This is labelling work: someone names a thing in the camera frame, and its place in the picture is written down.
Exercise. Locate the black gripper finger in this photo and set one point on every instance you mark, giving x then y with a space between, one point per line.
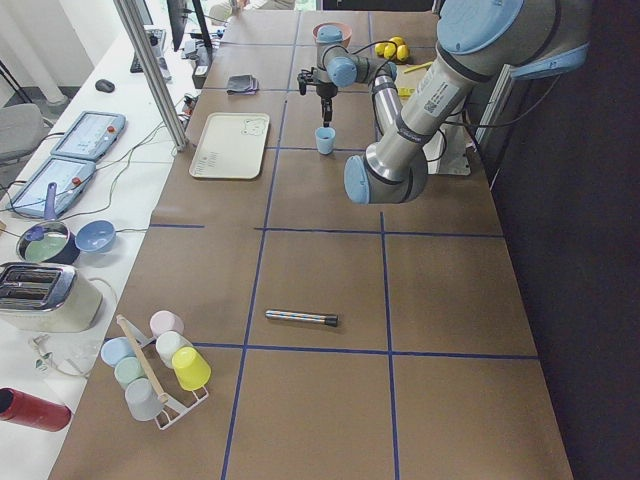
327 111

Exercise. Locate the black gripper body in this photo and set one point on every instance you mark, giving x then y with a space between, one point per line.
326 90

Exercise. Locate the steel muddler with black cap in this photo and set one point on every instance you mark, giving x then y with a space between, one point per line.
330 320

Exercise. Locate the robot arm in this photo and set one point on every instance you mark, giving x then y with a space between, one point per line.
474 40

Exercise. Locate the light blue plastic cup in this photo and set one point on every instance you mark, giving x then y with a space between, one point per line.
325 140

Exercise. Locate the pink bowl of ice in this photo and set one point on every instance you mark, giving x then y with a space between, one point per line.
332 32

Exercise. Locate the pink cup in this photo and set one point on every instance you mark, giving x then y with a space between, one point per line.
163 321

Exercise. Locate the white cup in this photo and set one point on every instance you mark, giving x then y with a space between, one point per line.
168 343

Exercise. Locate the yellow cup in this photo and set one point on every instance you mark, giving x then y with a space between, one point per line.
191 369

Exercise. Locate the blue cup on rack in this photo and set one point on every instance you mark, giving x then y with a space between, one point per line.
115 350

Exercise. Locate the mint green cup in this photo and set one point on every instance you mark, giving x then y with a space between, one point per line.
128 370

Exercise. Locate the white cup rack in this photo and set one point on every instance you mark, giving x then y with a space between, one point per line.
173 408

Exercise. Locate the grey cup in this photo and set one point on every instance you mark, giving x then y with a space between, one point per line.
142 401

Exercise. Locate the yellow lemon top right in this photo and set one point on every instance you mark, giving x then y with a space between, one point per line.
380 48

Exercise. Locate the yellow lemon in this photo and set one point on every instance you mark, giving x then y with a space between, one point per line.
402 53
389 52
380 48
397 40

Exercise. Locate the yellow lemon bottom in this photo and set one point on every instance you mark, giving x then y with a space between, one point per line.
389 52

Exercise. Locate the grey folded cloth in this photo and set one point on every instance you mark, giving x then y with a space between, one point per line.
245 84

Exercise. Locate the yellow lemon middle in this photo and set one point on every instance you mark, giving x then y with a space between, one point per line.
402 53

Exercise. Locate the wooden cutting board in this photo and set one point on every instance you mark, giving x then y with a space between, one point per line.
410 80

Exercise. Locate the yellow lemon top left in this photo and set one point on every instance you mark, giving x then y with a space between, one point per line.
397 40

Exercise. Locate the cream bear serving tray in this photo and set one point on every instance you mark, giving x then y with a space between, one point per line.
231 146

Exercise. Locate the yellow plastic knife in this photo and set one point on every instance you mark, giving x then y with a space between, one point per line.
413 68

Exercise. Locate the black computer mouse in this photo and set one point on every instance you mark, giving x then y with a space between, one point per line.
105 86

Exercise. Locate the far teach pendant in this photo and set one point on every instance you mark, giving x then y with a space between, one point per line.
90 136

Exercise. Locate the teach pendant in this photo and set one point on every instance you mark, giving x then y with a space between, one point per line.
70 175
90 136

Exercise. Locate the blue bowl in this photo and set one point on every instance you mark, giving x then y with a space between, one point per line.
96 237

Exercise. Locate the near teach pendant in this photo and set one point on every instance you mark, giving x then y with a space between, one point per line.
70 175

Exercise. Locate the blue saucepan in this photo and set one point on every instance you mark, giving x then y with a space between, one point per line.
50 241

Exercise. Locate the cream toaster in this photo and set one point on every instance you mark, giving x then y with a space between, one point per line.
52 298

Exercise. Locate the red cylinder bottle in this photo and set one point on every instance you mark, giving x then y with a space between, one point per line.
27 410

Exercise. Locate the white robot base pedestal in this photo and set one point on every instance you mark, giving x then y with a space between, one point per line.
446 152

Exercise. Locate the aluminium frame post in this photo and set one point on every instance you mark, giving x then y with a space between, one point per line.
134 28

